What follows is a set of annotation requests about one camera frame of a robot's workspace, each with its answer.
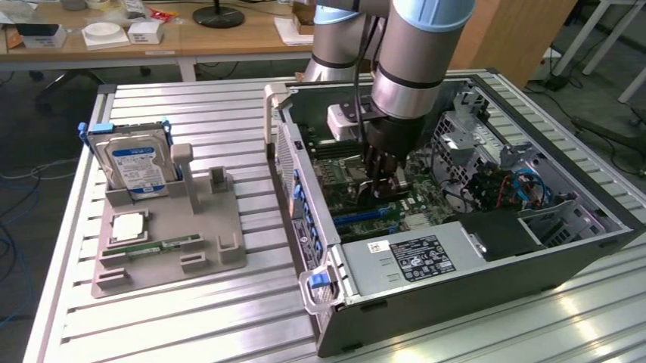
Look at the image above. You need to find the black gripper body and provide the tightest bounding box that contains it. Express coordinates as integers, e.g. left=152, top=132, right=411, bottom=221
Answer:
left=362, top=116, right=426, bottom=159

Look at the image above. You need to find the CPU socket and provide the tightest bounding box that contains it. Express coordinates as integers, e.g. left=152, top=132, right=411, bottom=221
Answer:
left=342, top=154, right=374, bottom=183

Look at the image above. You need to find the green motherboard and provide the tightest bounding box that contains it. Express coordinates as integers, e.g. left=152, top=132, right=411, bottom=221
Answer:
left=296, top=126, right=471, bottom=245

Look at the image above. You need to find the blue expansion slot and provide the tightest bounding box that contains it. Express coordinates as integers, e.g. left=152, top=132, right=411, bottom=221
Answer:
left=330, top=206, right=395, bottom=227

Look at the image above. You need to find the perforated metal drive cage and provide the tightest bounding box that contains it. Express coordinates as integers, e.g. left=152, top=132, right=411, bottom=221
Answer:
left=433, top=109, right=509, bottom=168

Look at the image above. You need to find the grey power supply with label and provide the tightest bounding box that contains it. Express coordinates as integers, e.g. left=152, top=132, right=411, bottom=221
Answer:
left=342, top=221, right=489, bottom=296

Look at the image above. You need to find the white paper stack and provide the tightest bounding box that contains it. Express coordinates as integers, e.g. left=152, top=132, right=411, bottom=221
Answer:
left=274, top=17, right=315, bottom=47

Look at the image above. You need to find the open black PC case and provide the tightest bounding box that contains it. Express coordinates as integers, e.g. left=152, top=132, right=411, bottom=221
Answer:
left=263, top=71, right=646, bottom=358

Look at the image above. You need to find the grey metal disk bay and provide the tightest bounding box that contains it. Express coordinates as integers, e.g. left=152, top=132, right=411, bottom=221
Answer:
left=517, top=199, right=593, bottom=247

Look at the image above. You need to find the wooden cabinet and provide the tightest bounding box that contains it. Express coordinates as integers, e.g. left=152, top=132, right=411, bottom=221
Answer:
left=443, top=0, right=579, bottom=88

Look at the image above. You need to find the brown cardboard box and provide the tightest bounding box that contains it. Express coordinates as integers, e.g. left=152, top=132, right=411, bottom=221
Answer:
left=291, top=0, right=318, bottom=36

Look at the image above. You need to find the grey plastic parts rack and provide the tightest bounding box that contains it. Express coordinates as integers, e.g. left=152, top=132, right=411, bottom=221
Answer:
left=90, top=143, right=248, bottom=299

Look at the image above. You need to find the black chair base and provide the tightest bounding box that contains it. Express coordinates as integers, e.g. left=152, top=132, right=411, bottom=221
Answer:
left=28, top=69, right=108, bottom=111
left=571, top=107, right=646, bottom=153

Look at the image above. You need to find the wooden desk with white legs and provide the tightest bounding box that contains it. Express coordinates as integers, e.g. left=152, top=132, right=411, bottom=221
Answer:
left=0, top=0, right=455, bottom=82

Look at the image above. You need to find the black round lamp base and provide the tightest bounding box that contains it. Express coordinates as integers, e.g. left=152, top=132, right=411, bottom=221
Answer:
left=192, top=0, right=247, bottom=29

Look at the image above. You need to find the hard disk with blue carrier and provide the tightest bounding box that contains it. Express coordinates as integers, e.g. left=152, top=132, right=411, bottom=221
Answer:
left=75, top=119, right=176, bottom=200

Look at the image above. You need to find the green RAM stick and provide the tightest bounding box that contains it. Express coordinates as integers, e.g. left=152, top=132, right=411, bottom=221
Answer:
left=103, top=236, right=202, bottom=259

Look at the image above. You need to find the silver CPU chip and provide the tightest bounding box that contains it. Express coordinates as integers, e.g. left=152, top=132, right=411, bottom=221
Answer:
left=110, top=214, right=150, bottom=240

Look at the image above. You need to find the red packet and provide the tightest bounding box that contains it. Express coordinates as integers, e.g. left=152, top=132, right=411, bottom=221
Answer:
left=150, top=9, right=182, bottom=24

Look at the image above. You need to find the white box with label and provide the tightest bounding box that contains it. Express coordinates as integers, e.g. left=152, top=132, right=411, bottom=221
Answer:
left=127, top=20, right=166, bottom=45

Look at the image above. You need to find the white round plastic holder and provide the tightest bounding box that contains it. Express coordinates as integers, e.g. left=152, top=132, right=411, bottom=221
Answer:
left=80, top=22, right=132, bottom=51

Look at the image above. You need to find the white box with black device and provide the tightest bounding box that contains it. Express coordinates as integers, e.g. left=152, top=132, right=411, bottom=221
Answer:
left=15, top=23, right=68, bottom=50

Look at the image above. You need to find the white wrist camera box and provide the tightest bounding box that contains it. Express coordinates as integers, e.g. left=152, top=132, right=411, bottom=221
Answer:
left=326, top=104, right=367, bottom=142

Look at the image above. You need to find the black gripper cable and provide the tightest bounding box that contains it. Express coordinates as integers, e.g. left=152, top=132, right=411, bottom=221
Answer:
left=351, top=14, right=379, bottom=152

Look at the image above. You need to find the red wire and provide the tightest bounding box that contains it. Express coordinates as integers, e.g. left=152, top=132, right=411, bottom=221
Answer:
left=491, top=172, right=513, bottom=208

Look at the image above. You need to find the blue wire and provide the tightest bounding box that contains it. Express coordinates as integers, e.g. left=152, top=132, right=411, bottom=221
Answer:
left=511, top=169, right=555, bottom=208

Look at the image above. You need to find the white table frame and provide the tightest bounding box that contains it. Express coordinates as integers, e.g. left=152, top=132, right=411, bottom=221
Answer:
left=551, top=0, right=646, bottom=104

